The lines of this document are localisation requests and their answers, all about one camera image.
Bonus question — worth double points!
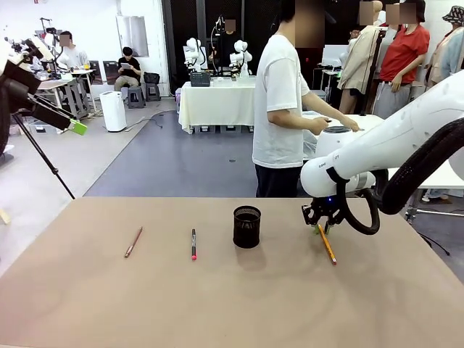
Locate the black mesh pen holder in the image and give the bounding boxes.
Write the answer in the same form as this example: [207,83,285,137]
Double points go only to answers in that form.
[232,205,262,249]

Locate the person with bucket hat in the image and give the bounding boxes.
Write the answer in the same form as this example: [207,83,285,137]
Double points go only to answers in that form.
[426,4,464,88]

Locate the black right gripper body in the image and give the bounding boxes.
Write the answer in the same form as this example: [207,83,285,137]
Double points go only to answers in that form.
[306,197,345,224]

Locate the mannequin with beige coat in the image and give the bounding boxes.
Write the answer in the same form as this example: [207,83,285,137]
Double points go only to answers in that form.
[337,0,386,114]

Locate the black camera tripod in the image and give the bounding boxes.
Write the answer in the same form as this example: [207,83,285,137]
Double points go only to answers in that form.
[12,111,77,201]

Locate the red-brown pencil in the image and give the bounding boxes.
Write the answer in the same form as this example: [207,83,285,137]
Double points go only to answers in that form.
[124,226,144,259]

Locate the seated person black shirt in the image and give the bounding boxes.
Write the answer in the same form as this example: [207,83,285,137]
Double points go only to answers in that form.
[113,46,143,92]

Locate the person's right hand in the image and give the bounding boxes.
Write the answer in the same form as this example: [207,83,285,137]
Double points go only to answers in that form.
[310,117,332,136]

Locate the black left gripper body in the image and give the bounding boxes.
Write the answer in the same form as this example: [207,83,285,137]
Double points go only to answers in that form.
[0,64,42,114]

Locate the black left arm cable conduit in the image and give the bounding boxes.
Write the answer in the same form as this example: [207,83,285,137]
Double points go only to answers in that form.
[0,85,12,157]

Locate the white folding table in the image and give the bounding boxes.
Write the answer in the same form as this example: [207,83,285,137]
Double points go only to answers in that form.
[302,112,464,191]

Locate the seated person white shirt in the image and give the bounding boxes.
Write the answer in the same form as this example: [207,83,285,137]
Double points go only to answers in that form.
[57,30,91,72]

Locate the white air purifier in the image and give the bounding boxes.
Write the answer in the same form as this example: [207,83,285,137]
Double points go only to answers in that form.
[99,91,128,133]

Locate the person in white t-shirt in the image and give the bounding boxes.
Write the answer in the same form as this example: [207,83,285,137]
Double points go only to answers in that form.
[252,0,362,199]

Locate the grey wall panel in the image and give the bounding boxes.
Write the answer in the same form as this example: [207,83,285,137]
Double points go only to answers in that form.
[115,14,150,59]

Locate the table with white cloth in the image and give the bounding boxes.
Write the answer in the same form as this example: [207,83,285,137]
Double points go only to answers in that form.
[178,76,257,136]

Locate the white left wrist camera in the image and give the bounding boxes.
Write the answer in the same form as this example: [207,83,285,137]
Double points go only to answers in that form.
[14,37,49,72]

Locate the yellow pencil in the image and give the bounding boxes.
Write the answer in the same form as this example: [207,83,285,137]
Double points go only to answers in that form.
[317,224,338,266]

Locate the white work desk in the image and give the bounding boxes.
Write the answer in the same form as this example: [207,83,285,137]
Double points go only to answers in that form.
[35,67,98,121]

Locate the black plastic crate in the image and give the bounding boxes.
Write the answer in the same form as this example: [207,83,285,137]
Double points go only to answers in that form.
[189,71,212,88]

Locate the clear plastic sheet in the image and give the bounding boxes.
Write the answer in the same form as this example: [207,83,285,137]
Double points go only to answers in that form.
[301,111,320,161]

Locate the grey plastic stool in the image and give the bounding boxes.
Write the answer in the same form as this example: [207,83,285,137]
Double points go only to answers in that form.
[144,82,162,103]
[126,86,147,110]

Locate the metal light stand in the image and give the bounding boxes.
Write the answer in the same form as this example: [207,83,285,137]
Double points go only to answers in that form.
[405,188,452,257]

